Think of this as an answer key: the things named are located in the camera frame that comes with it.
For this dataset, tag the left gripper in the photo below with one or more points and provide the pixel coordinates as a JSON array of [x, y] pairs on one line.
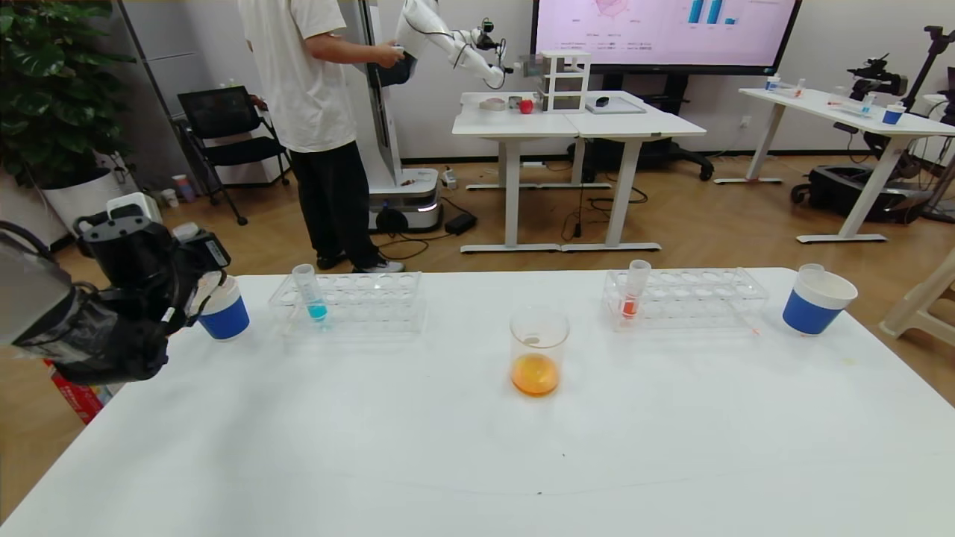
[[211, 250]]

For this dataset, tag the red pigment test tube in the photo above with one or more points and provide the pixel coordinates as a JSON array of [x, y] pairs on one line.
[[630, 304], [186, 230]]

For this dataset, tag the yellow pigment test tube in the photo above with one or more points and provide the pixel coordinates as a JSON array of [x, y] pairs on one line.
[[811, 268]]

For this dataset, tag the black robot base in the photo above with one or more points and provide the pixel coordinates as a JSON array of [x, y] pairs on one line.
[[843, 192]]

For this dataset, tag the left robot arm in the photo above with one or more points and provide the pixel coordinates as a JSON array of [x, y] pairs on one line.
[[74, 335]]

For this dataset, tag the blue pigment test tube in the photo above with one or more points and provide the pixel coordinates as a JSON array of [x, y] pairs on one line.
[[316, 309]]

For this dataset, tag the clear plastic test tube rack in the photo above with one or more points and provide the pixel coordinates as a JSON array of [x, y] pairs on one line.
[[675, 297], [351, 300]]

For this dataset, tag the clear glass beaker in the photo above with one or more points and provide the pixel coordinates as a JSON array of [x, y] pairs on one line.
[[535, 373]]

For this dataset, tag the blue white paper cup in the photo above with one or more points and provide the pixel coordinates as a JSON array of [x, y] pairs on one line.
[[227, 321], [812, 317]]

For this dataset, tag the small white cup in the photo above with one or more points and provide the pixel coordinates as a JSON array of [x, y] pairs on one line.
[[170, 198]]

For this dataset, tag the black folding chair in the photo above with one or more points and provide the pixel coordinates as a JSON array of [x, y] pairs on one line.
[[224, 115]]

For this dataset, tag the white plant pot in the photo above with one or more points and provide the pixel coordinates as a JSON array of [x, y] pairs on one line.
[[74, 195]]

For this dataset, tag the red gift bag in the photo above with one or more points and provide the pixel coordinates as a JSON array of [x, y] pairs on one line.
[[74, 395]]

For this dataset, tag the white humanoid robot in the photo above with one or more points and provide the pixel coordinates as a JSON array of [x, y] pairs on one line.
[[410, 186]]

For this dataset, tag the person in white shirt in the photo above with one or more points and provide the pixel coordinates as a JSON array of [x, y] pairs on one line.
[[313, 82]]

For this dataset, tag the black power adapter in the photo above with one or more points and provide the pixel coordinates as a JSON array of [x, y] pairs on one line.
[[460, 224]]

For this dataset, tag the white power strip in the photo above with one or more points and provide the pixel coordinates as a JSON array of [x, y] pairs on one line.
[[448, 177]]

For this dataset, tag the green leafy plant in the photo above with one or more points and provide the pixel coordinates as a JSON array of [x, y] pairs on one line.
[[52, 89]]

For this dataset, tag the clear drawer organizer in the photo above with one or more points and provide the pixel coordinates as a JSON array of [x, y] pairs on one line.
[[565, 82]]

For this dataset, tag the grey flat tray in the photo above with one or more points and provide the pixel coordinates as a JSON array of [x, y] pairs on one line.
[[618, 107]]

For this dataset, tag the black screen stand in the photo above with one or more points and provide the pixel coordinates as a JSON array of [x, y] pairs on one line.
[[671, 154]]

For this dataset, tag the long white standing desk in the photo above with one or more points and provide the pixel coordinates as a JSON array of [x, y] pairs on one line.
[[835, 109]]

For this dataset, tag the small blue cup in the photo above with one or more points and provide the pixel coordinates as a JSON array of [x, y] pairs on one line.
[[892, 115]]

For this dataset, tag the beige plastic stool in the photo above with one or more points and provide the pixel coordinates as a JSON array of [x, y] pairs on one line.
[[925, 302]]

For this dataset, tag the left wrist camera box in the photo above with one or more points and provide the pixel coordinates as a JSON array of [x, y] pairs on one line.
[[134, 205]]

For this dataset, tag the large wall display screen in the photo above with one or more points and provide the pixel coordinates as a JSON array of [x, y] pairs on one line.
[[664, 37]]

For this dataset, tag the black camera rig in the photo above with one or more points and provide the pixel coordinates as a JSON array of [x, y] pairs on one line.
[[874, 75]]

